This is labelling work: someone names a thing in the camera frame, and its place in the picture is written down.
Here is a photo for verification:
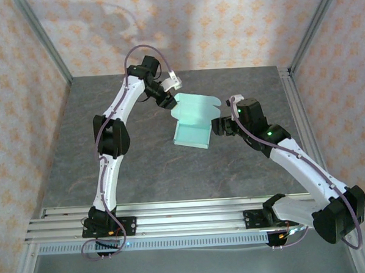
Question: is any aluminium frame post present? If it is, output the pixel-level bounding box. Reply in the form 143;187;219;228
284;0;348;73
11;0;74;90

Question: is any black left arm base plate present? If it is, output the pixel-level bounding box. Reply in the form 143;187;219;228
81;216;138;239

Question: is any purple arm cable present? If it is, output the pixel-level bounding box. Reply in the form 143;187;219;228
228;90;365;257
70;42;185;262

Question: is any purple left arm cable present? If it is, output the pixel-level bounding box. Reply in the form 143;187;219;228
70;42;185;262

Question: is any aluminium side rail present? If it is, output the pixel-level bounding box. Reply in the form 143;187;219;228
277;66;339;205

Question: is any grey metal lower shelf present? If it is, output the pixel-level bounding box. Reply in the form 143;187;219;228
28;237;359;273

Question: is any grey slotted cable duct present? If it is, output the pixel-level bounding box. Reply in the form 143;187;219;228
37;231;270;257

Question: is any black cable mount bracket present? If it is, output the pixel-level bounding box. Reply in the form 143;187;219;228
265;228;295;251
94;237;124;258

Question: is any aluminium frame leg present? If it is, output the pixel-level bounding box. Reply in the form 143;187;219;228
9;241;40;273
342;224;365;273

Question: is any light blue paper box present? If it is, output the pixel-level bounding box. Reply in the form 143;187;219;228
169;90;224;151

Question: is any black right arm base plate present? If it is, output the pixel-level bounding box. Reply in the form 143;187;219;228
243;206;299;231

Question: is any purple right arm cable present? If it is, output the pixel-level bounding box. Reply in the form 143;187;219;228
228;90;365;257

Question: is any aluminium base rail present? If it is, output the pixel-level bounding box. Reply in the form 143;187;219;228
22;191;359;243

